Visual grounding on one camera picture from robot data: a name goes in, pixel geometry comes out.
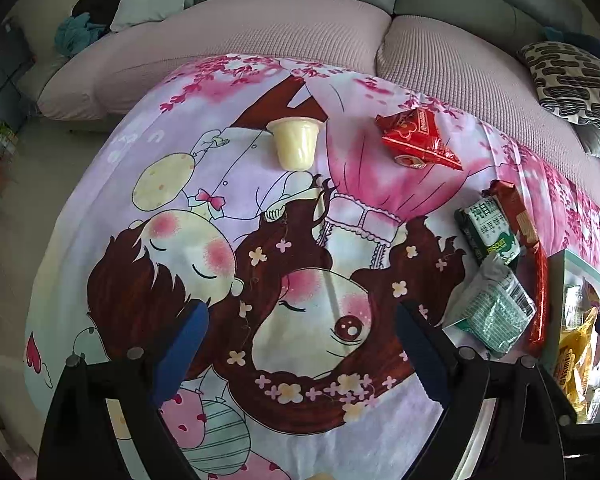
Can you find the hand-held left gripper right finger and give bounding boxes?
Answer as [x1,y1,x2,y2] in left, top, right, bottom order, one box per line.
[396,300,578,480]

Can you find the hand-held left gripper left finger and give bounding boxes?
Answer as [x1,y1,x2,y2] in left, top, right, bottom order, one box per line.
[37,302,211,480]

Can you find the yellow bread packet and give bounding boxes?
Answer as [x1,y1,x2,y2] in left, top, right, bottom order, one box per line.
[552,307,600,411]

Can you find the teal cardboard box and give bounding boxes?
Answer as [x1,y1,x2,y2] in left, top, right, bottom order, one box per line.
[542,249,600,426]

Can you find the red gold snack packet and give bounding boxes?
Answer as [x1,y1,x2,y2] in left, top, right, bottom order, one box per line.
[527,245,550,353]

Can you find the silver green biscuit packet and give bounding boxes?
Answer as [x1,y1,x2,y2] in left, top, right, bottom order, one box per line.
[442,252,537,358]

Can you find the dark green biscuit packet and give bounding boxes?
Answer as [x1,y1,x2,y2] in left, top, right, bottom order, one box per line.
[454,199,523,267]

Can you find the dark red biscuit packet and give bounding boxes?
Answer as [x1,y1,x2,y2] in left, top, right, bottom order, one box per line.
[482,180,540,248]

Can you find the red triangular snack packet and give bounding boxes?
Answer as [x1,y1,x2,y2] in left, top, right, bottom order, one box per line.
[375,108,463,172]

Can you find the cream pudding cup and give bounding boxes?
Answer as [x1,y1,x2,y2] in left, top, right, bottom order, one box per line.
[266,116,321,170]

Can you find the printed cartoon blanket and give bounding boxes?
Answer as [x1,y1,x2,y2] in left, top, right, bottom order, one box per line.
[22,52,600,480]

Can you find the black white patterned pillow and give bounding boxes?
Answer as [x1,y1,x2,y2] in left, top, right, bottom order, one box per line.
[517,41,600,133]

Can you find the dark blue cloth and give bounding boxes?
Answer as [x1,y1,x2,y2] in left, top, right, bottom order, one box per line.
[542,27,600,61]

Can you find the dark storage cabinet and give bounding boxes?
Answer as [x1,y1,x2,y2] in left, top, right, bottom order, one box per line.
[0,20,36,121]

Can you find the pink ribbed sofa cover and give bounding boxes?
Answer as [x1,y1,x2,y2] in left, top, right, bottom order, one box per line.
[37,0,600,201]

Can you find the dark clothes pile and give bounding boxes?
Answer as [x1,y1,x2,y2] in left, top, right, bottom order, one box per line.
[71,0,126,26]

